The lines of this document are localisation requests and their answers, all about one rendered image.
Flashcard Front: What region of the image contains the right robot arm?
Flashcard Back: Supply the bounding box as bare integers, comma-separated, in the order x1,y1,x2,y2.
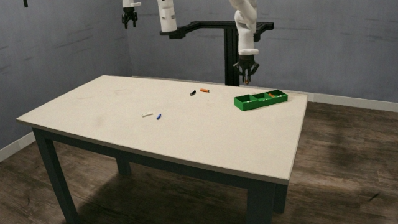
123,0,177,32

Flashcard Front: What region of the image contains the green three-compartment tray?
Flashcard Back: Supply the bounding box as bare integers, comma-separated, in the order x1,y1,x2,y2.
234,90,288,111

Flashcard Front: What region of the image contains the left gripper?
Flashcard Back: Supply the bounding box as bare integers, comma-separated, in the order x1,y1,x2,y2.
234,54,260,83

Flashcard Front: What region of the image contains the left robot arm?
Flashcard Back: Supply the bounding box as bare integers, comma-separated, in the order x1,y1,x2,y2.
229,0,259,55

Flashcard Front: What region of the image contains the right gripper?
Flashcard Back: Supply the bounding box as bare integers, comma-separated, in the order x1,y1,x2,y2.
122,7,138,29

